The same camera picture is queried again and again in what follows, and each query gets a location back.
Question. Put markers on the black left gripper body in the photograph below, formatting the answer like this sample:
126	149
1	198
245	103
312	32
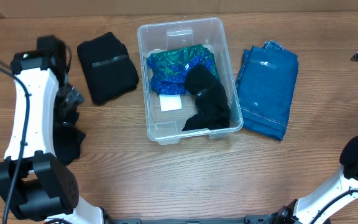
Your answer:
68	96

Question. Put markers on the shiny blue green garment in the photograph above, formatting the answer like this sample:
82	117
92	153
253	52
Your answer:
170	68

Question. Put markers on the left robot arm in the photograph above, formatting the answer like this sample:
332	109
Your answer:
35	181

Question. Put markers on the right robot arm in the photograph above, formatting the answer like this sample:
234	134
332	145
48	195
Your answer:
334	194

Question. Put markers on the folded black garment with tape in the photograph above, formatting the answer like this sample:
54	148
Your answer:
107	67

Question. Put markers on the white label in bin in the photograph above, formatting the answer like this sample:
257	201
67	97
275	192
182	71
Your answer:
170	102

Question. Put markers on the folded blue jeans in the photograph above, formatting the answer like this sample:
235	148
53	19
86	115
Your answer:
265	86

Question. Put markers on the clear plastic storage bin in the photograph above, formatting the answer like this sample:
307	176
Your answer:
166	127

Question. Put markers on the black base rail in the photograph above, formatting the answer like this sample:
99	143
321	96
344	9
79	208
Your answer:
248	219

